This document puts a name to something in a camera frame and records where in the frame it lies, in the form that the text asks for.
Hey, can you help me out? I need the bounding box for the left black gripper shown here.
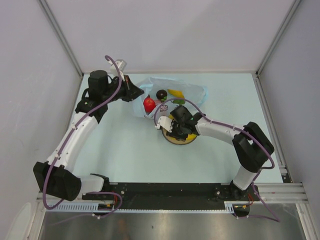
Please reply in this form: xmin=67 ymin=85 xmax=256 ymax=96
xmin=102 ymin=74 xmax=144 ymax=104

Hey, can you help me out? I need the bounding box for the light blue plastic bag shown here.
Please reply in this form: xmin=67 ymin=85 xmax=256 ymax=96
xmin=129 ymin=77 xmax=208 ymax=119

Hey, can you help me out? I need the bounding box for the yellow fake banana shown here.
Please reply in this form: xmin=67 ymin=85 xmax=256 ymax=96
xmin=164 ymin=134 xmax=197 ymax=145

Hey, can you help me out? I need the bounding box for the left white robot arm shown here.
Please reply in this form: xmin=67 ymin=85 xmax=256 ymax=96
xmin=33 ymin=70 xmax=145 ymax=201

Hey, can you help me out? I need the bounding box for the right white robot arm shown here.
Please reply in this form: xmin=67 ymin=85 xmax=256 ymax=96
xmin=161 ymin=105 xmax=275 ymax=201

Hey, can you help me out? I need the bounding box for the red fake apple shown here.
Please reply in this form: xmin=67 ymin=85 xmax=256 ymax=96
xmin=143 ymin=97 xmax=156 ymax=114

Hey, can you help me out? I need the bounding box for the green fake fruit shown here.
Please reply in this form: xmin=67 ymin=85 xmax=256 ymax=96
xmin=172 ymin=99 xmax=186 ymax=105

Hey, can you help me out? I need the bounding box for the dark brown fake fruit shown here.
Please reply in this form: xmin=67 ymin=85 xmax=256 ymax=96
xmin=156 ymin=89 xmax=168 ymax=101

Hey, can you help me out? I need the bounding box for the white plate with red characters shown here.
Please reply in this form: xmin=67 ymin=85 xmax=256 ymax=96
xmin=161 ymin=128 xmax=197 ymax=146

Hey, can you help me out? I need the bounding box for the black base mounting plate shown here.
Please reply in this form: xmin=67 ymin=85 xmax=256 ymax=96
xmin=82 ymin=181 xmax=261 ymax=211

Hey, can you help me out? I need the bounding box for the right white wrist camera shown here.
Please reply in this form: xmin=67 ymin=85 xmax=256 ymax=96
xmin=155 ymin=116 xmax=173 ymax=133

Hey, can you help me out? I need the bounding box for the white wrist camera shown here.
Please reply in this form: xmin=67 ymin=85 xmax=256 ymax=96
xmin=155 ymin=116 xmax=173 ymax=133
xmin=108 ymin=59 xmax=127 ymax=78

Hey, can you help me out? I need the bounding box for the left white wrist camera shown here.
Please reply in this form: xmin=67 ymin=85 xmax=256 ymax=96
xmin=108 ymin=59 xmax=127 ymax=78

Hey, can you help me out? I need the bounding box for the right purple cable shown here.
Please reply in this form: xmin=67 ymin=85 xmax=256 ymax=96
xmin=153 ymin=97 xmax=281 ymax=223

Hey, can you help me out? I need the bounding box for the purple cable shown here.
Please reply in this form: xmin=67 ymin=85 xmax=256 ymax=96
xmin=153 ymin=97 xmax=281 ymax=223
xmin=41 ymin=55 xmax=124 ymax=226

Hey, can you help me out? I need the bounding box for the aluminium frame right rail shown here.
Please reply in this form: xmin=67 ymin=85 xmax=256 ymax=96
xmin=254 ymin=72 xmax=291 ymax=183

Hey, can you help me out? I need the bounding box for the aluminium frame rail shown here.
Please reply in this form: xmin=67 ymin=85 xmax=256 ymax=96
xmin=254 ymin=72 xmax=291 ymax=183
xmin=36 ymin=182 xmax=308 ymax=202

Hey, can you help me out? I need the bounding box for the left aluminium corner post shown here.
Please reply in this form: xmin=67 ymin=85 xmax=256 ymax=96
xmin=37 ymin=0 xmax=84 ymax=78

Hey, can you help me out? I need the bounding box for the aluminium corner post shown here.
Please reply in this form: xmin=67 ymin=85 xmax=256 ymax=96
xmin=37 ymin=0 xmax=84 ymax=78
xmin=255 ymin=0 xmax=303 ymax=78

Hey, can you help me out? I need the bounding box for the white slotted cable duct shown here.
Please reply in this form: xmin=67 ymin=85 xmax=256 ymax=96
xmin=50 ymin=202 xmax=235 ymax=214

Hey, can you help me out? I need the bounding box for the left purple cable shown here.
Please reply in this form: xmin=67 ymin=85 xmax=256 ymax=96
xmin=41 ymin=55 xmax=124 ymax=226

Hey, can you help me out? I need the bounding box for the aluminium frame front rail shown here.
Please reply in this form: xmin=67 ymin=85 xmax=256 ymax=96
xmin=36 ymin=182 xmax=308 ymax=202

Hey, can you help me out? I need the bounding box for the right aluminium corner post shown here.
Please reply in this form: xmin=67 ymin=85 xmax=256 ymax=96
xmin=255 ymin=0 xmax=303 ymax=78

